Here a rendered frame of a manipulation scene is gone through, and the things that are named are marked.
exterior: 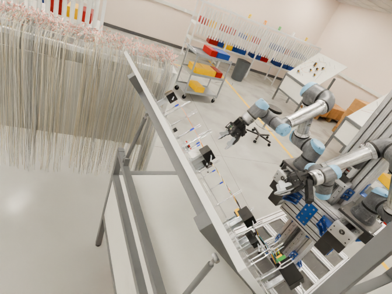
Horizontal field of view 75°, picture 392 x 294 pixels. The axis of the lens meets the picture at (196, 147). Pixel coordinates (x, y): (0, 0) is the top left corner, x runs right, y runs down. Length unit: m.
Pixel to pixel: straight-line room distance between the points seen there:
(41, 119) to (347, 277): 1.95
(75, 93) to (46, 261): 1.25
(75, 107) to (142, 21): 7.58
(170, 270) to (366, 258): 1.01
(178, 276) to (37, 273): 1.18
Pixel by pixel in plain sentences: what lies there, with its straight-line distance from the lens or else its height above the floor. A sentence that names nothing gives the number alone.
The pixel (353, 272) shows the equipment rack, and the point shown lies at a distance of 0.68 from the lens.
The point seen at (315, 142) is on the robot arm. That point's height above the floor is 1.39.
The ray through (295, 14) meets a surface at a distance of 11.20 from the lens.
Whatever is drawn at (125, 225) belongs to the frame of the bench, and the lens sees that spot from 1.55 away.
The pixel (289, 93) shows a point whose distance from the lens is 7.88.
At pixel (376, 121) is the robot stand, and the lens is 2.07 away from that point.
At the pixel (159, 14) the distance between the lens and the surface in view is 9.44.
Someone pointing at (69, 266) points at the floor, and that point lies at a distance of 2.32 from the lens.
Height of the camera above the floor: 2.00
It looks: 30 degrees down
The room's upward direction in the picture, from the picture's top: 23 degrees clockwise
